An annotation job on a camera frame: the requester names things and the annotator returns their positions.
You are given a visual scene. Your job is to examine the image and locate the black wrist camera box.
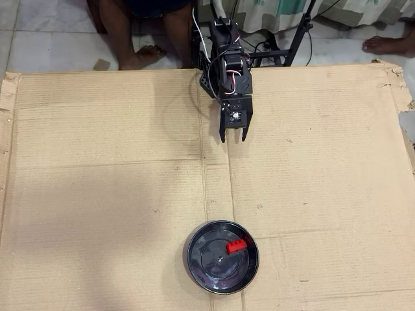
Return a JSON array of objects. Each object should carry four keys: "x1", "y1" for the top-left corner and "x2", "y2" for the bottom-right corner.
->
[{"x1": 226, "y1": 109, "x2": 245, "y2": 130}]

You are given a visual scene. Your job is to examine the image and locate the black round plastic bowl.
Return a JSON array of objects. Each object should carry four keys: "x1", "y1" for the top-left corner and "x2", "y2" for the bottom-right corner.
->
[{"x1": 185, "y1": 220, "x2": 260, "y2": 295}]

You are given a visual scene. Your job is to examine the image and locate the white power cable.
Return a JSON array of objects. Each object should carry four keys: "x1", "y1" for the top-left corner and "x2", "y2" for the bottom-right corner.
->
[{"x1": 192, "y1": 6, "x2": 211, "y2": 61}]

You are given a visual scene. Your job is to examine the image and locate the brown cardboard sheet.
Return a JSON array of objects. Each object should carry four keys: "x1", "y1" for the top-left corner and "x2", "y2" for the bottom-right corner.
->
[{"x1": 0, "y1": 59, "x2": 415, "y2": 311}]

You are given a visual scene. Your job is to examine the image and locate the bare leg with foot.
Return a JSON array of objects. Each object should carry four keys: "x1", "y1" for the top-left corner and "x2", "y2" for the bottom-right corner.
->
[{"x1": 86, "y1": 0, "x2": 168, "y2": 71}]

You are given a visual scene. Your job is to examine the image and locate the bare foot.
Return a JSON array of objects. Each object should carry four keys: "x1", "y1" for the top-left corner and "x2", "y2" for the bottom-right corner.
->
[{"x1": 362, "y1": 34, "x2": 415, "y2": 58}]

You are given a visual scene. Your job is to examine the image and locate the red lego block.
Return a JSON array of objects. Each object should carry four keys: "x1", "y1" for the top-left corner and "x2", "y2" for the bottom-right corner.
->
[{"x1": 225, "y1": 239, "x2": 248, "y2": 255}]

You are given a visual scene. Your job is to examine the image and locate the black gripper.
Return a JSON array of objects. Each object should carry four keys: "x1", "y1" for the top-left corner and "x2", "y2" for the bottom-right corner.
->
[{"x1": 217, "y1": 95, "x2": 255, "y2": 144}]

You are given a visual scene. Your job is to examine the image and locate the bare lower leg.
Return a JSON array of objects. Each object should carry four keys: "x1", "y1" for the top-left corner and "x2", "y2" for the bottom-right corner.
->
[{"x1": 161, "y1": 3, "x2": 195, "y2": 69}]

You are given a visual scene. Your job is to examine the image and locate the black camera cable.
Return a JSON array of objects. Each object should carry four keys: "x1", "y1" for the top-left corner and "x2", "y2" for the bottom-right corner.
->
[{"x1": 207, "y1": 24, "x2": 237, "y2": 95}]

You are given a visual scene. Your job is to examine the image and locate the black perforated base bracket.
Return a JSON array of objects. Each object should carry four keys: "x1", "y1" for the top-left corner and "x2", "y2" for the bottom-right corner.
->
[{"x1": 198, "y1": 51, "x2": 221, "y2": 99}]

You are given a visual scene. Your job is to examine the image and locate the black metal stand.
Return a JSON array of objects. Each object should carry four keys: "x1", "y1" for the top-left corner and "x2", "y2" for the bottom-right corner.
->
[{"x1": 249, "y1": 0, "x2": 318, "y2": 68}]

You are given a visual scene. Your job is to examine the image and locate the checked green bedsheet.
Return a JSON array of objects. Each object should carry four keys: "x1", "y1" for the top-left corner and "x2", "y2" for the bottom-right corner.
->
[{"x1": 197, "y1": 0, "x2": 415, "y2": 35}]

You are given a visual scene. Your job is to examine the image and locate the thin black floor cable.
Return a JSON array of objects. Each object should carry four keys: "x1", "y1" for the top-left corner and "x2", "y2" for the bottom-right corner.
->
[{"x1": 304, "y1": 29, "x2": 314, "y2": 67}]

